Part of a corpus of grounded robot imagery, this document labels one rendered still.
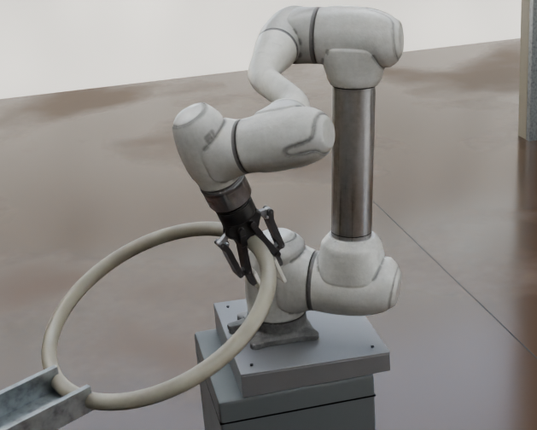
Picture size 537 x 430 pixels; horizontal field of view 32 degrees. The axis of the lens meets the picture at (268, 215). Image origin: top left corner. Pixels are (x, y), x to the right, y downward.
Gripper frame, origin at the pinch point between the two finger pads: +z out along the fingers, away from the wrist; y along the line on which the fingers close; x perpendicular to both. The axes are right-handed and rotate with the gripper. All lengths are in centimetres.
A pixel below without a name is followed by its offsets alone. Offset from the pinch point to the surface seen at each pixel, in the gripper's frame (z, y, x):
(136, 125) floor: 239, -117, -569
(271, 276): -10.7, 3.5, 14.5
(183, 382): -10.6, 28.8, 23.8
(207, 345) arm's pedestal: 47, 10, -49
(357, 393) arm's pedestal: 56, -11, -10
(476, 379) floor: 176, -86, -85
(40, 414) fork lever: -15, 51, 14
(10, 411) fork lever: -12, 56, 4
